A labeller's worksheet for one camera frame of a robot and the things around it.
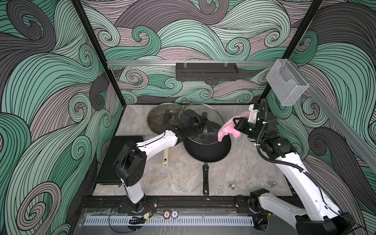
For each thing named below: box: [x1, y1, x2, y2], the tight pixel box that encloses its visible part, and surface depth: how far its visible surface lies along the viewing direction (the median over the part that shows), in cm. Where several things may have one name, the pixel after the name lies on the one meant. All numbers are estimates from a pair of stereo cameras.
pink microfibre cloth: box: [217, 111, 250, 142], surface depth 73 cm
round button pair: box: [162, 209, 180, 220], surface depth 72 cm
